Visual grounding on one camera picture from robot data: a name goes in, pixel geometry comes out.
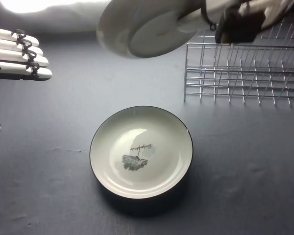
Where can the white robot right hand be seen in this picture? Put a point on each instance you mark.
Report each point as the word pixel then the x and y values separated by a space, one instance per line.
pixel 240 24

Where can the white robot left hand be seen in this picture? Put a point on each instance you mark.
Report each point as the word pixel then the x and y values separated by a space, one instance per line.
pixel 9 56

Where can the white plate with leaf print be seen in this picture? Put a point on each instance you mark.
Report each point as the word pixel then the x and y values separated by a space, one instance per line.
pixel 149 36
pixel 142 176

